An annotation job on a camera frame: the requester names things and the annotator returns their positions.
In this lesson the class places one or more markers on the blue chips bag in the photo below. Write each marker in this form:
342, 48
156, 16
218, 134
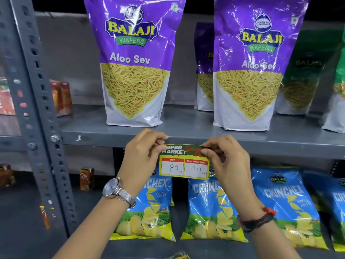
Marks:
334, 202
207, 210
285, 196
157, 210

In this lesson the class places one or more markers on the green snack bag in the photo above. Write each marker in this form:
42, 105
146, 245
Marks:
339, 110
304, 72

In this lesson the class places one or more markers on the grey perforated shelf upright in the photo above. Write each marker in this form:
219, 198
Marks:
35, 105

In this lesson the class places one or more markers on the black and red wrist band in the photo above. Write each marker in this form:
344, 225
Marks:
256, 222

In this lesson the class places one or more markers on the person's right thumb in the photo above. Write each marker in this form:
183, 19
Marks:
208, 153

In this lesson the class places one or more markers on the red packet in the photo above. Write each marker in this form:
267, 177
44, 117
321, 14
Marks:
6, 99

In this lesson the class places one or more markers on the person's right forearm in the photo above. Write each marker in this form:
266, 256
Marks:
272, 242

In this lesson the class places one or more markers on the person's left thumb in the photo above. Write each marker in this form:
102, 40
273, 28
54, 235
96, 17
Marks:
157, 151

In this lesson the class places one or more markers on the orange packet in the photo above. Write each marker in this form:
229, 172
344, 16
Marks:
45, 217

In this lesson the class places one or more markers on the yellow packet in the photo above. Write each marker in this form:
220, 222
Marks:
179, 256

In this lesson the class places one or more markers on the person's left hand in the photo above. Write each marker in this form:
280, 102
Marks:
137, 161

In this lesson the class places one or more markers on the grey metal shelf board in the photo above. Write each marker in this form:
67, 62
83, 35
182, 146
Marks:
188, 129
27, 226

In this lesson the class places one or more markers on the person's right hand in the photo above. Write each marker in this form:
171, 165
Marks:
234, 172

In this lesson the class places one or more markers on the brown packet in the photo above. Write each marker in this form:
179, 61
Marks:
6, 175

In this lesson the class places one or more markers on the yellow and green price tag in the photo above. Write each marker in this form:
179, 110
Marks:
184, 167

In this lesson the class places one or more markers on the brown juice carton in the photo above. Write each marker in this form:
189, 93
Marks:
86, 179

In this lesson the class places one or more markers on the person's left forearm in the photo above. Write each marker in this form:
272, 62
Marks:
102, 229

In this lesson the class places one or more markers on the purple snack bag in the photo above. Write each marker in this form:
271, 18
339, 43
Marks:
134, 51
203, 51
256, 78

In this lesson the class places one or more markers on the steel bolt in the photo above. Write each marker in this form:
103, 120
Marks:
55, 138

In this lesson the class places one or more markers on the silver wristwatch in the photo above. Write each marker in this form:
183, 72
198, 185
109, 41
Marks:
113, 187

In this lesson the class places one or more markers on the red juice carton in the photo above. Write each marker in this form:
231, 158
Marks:
62, 98

